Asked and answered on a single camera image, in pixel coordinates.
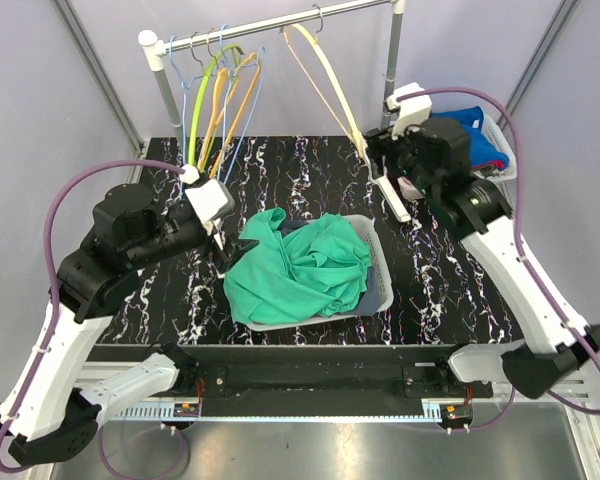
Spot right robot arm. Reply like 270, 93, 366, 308
364, 117, 600, 399

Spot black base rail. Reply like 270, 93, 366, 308
87, 343, 561, 419

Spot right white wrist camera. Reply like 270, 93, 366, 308
385, 82, 432, 140

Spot green t-shirt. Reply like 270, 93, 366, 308
223, 207, 372, 325

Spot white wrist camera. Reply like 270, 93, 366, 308
179, 165, 235, 235
385, 82, 432, 140

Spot dark navy tank top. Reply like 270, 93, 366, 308
301, 215, 393, 324

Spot large white perforated basket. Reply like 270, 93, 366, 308
246, 214, 394, 332

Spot cream curved wooden hanger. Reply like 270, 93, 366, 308
280, 23, 367, 159

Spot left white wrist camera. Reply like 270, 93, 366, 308
179, 165, 235, 235

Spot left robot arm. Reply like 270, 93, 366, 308
0, 179, 248, 472

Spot folded blue clothes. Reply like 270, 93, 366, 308
431, 106, 509, 172

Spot white clothes rack frame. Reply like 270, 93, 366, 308
137, 0, 412, 224

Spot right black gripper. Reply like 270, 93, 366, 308
365, 118, 439, 200

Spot lime green hanger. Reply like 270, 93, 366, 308
187, 43, 244, 165

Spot small white laundry basket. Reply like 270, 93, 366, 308
472, 113, 517, 204

